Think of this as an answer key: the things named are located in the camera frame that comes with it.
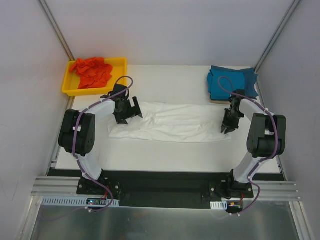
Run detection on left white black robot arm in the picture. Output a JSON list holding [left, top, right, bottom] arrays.
[[58, 83, 143, 198]]

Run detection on orange t shirt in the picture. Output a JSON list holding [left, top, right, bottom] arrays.
[[69, 57, 113, 90]]

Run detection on yellow plastic bin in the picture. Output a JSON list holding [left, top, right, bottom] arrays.
[[62, 57, 127, 97]]

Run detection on aluminium frame post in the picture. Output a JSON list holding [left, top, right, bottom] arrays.
[[37, 0, 75, 61], [254, 0, 302, 73]]

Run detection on right aluminium frame post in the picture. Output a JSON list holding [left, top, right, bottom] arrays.
[[254, 0, 302, 73]]

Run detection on right grey cable duct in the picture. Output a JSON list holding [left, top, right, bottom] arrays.
[[210, 200, 228, 211]]

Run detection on left aluminium frame post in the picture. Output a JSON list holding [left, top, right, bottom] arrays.
[[37, 0, 75, 61]]

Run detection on folded blue t shirt stack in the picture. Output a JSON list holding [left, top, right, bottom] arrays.
[[207, 65, 259, 101]]

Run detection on grey cable duct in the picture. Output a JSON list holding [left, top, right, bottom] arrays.
[[210, 200, 228, 211], [42, 196, 120, 208]]

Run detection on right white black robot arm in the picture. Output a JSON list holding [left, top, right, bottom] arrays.
[[221, 89, 287, 198]]

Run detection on front aluminium rail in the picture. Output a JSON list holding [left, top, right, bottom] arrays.
[[31, 176, 302, 202]]

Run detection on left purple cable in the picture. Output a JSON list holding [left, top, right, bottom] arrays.
[[71, 75, 135, 213]]

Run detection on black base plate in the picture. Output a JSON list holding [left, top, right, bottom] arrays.
[[47, 169, 287, 208]]

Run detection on left grey cable duct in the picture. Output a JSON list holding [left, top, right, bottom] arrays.
[[42, 196, 120, 208]]

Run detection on white t shirt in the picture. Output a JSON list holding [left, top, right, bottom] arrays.
[[107, 102, 232, 143]]

